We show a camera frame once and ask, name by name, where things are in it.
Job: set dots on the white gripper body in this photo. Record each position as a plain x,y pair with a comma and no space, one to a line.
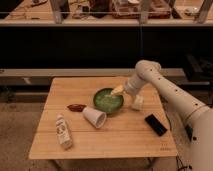
133,85

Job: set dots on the wooden table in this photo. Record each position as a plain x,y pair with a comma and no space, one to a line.
125,134

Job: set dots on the white paper cup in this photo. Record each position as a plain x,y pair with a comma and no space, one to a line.
96,117

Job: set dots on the white plastic bottle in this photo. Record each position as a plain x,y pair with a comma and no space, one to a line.
63,133

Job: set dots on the long metal shelf bench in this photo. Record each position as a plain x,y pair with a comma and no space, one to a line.
20,77

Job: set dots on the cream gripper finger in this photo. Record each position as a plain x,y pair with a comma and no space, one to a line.
119,90

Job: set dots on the beige sponge block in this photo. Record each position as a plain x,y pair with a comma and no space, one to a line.
137,103

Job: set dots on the black rectangular phone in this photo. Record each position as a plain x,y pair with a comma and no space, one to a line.
156,125

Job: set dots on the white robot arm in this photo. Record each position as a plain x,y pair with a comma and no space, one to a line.
195,114

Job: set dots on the green ceramic bowl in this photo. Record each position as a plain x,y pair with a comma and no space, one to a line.
104,101

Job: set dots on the dark red chili pepper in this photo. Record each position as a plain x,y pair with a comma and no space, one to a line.
76,107

